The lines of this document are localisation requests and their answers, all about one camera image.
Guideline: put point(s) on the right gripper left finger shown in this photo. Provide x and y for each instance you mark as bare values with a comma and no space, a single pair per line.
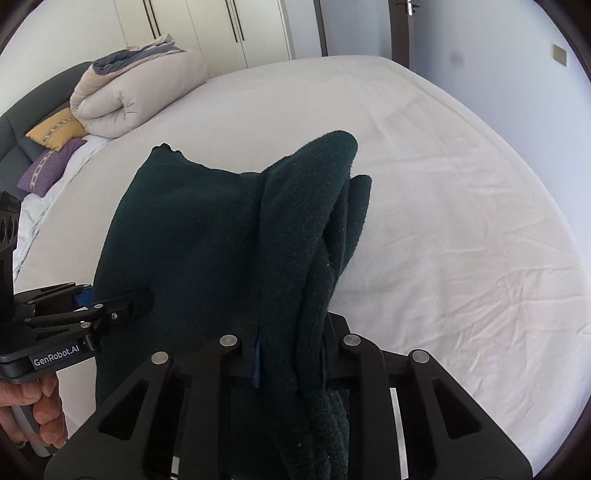
171,419

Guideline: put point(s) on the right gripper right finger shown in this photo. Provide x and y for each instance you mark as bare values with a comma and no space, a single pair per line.
409,418

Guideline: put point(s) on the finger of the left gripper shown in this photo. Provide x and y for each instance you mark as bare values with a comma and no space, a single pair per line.
65,294
88,314

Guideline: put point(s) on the dark green sweater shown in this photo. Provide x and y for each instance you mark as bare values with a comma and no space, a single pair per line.
246,254

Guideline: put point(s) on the person's left hand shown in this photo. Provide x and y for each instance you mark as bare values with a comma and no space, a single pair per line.
43,396

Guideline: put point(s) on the white pillow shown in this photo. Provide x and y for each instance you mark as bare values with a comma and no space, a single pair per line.
34,209

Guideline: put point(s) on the purple patterned pillow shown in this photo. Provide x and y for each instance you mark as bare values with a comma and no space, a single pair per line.
48,168

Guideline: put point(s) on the yellow patterned pillow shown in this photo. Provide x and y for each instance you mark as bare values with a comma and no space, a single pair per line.
56,131

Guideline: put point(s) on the white bed mattress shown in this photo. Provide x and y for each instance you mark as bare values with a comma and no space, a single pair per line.
464,252

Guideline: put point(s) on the dark grey headboard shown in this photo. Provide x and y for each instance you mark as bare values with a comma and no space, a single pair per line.
17,151

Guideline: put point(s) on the folded beige duvet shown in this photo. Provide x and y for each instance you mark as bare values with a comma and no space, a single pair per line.
124,89

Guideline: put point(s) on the cream wardrobe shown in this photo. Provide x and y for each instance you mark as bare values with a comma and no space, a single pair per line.
231,35

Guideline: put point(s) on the brown wooden door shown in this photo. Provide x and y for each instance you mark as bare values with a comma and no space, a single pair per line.
402,14

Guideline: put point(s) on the wall socket far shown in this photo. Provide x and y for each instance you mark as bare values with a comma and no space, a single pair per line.
560,54

